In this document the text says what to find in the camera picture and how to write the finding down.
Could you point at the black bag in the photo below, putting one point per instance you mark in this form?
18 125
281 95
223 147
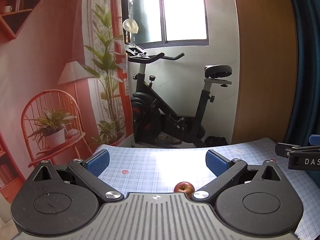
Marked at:
216 141

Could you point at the red apple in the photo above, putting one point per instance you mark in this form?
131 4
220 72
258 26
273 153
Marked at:
184 187

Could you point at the dark teal curtain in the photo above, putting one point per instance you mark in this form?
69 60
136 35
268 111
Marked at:
308 55

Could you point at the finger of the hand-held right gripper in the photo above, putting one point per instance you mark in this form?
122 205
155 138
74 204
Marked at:
282 148
315 139

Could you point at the blue plaid tablecloth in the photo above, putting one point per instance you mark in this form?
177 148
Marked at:
140 160

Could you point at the white crumpled cloth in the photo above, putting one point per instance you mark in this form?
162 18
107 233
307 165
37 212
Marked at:
130 26

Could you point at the window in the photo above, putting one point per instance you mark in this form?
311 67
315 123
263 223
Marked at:
185 10

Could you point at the black exercise bike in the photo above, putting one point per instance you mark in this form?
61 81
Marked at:
145 120

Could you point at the wooden cabinet panel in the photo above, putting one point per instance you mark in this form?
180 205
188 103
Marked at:
265 55

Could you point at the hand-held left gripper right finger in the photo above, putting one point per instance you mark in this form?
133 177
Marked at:
216 162

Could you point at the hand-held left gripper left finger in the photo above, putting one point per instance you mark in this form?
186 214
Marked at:
98 162

